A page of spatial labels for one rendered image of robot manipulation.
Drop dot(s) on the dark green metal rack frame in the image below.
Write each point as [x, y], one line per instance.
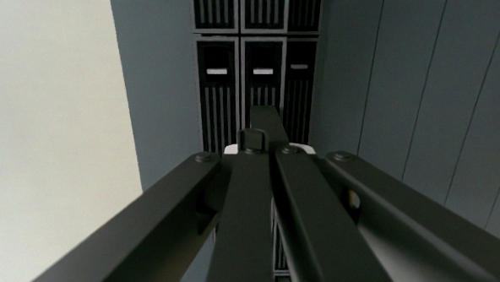
[410, 86]

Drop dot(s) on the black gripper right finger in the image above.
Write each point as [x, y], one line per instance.
[411, 238]

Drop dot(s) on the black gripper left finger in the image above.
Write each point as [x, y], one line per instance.
[156, 237]

